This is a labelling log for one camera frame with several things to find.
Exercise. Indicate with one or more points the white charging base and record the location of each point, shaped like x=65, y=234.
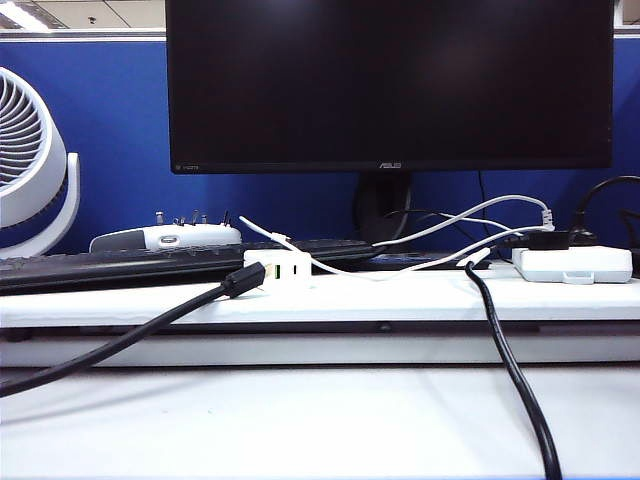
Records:
x=295, y=260

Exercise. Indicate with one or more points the white desk riser shelf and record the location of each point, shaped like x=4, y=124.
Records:
x=350, y=305

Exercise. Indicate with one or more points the black monitor stand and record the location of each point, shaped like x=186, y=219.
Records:
x=382, y=205

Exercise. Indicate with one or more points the dark blue mouse pad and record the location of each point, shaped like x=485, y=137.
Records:
x=415, y=260

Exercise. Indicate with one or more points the white grey handheld device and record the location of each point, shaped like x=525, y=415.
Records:
x=200, y=234

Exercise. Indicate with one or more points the black ASUS monitor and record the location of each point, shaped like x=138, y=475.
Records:
x=390, y=85

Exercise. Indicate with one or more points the black keyboard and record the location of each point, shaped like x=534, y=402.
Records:
x=100, y=265

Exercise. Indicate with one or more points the black plug adapter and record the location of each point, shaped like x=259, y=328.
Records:
x=547, y=241

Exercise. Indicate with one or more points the blue office partition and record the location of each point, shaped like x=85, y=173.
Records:
x=115, y=125

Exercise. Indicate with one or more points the white power strip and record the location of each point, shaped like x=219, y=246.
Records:
x=575, y=262

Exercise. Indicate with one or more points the white desk fan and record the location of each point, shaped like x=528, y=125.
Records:
x=30, y=200

